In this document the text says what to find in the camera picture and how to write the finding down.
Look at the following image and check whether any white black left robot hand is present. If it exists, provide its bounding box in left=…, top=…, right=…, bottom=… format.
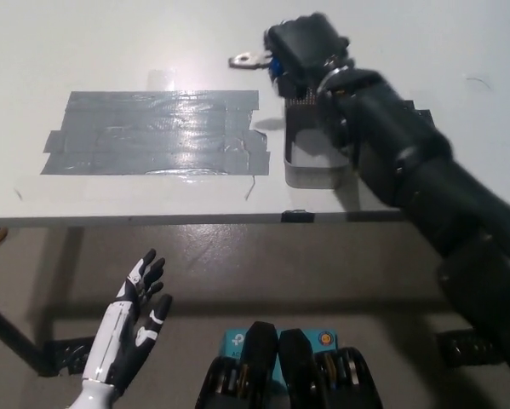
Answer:
left=81, top=248, right=174, bottom=396

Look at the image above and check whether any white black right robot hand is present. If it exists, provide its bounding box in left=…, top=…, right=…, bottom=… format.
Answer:
left=264, top=13, right=355, bottom=98

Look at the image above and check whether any blue handled plier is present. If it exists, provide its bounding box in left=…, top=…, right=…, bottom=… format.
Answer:
left=227, top=49, right=282, bottom=83

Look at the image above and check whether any grey perforated plastic container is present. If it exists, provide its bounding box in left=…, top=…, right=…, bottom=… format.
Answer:
left=283, top=83, right=354, bottom=190

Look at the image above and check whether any black robot body with teal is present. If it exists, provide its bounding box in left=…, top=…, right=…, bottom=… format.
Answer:
left=197, top=320, right=384, bottom=409

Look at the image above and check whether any black table leg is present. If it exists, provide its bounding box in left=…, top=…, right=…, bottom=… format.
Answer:
left=0, top=293, right=95, bottom=377

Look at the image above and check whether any black tape patch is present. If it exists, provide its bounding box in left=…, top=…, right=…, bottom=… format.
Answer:
left=402, top=99, right=435, bottom=130

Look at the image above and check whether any small black tape piece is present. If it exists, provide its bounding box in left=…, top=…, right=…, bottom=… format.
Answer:
left=280, top=209, right=315, bottom=224

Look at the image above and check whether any grey duct tape patch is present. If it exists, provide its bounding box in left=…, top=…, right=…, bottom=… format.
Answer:
left=39, top=89, right=272, bottom=177

